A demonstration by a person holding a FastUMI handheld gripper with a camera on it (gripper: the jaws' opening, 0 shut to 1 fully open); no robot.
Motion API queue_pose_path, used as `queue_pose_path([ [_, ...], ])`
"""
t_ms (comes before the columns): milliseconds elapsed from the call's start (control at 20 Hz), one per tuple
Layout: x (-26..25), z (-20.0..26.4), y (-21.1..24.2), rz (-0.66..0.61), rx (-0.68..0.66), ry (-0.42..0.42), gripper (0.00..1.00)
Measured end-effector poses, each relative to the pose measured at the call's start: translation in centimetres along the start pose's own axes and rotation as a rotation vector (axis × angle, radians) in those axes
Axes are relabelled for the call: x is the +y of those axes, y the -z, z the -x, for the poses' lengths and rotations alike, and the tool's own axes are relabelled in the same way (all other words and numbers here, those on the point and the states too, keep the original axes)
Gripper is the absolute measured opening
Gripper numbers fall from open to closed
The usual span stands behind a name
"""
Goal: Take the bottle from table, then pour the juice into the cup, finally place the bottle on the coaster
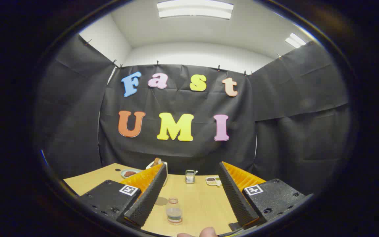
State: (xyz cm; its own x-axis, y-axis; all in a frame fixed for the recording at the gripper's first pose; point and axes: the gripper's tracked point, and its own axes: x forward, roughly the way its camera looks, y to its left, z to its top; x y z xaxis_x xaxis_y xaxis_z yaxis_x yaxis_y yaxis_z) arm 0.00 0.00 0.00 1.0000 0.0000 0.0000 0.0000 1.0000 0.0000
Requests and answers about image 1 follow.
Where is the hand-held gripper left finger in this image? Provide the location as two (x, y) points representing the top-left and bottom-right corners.
(78, 163), (168, 229)

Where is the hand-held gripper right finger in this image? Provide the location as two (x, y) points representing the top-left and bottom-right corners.
(218, 161), (315, 230)

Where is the clear plastic juice bottle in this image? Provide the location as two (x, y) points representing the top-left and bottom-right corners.
(165, 197), (183, 225)

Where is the white divided snack tray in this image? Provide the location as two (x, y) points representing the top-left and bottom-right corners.
(205, 176), (222, 187)

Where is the pale green plate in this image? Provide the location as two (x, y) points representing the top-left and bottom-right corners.
(121, 169), (141, 179)

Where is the wooden table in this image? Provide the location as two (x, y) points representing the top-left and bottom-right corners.
(63, 163), (240, 237)

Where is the white toaster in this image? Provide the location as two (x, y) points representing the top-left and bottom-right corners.
(146, 161), (169, 187)

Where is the small ceiling light panel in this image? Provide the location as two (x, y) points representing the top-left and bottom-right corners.
(285, 33), (307, 49)

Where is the large ceiling light panel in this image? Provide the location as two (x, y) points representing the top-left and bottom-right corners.
(157, 0), (234, 20)

